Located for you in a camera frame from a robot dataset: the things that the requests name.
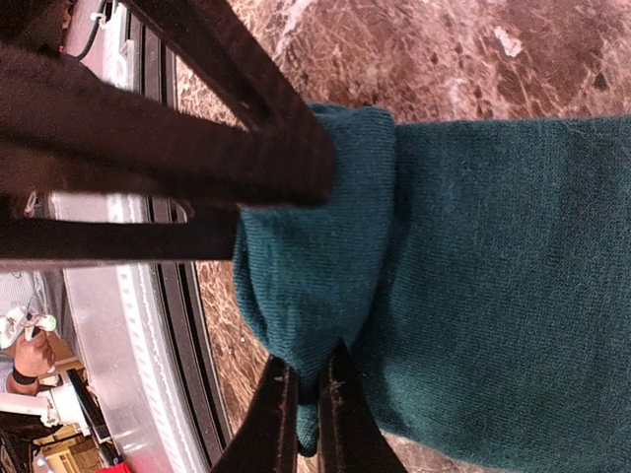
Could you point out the white slotted cable duct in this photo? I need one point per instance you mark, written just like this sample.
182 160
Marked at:
122 340

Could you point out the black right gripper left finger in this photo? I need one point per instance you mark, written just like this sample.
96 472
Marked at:
267 439

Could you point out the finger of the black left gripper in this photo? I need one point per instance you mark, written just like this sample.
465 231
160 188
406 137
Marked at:
34 244
64 129

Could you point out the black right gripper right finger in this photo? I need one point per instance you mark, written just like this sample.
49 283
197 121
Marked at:
349 437

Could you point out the dark green sock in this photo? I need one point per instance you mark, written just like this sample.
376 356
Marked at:
479 272

